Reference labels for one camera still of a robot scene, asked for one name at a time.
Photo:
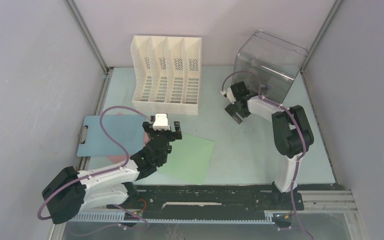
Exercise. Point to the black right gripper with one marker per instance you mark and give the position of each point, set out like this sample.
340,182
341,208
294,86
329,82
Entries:
233,109

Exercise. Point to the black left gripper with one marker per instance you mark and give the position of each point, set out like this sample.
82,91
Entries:
173,135

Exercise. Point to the green clipboard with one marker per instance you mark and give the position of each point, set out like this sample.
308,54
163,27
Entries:
189,159

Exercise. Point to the transparent grey drawer box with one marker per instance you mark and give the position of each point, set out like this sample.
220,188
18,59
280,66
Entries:
266,59

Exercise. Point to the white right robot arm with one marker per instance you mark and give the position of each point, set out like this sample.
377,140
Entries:
292,133

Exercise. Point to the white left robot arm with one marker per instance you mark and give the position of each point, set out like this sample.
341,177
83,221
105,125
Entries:
72,191

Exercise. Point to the blue clipboard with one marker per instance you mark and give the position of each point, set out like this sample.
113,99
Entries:
126,129

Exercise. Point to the pink paper sheet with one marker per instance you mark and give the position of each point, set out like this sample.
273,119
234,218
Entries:
121,158

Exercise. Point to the white file organizer rack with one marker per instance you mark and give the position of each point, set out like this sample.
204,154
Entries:
168,73

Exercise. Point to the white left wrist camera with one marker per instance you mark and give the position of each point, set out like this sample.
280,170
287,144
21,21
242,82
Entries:
160,122

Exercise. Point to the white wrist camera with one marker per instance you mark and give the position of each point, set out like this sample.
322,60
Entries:
160,122
228,93

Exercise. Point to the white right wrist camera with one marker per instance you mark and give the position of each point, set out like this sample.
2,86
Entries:
228,93

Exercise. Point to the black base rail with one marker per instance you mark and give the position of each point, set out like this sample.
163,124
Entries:
211,202

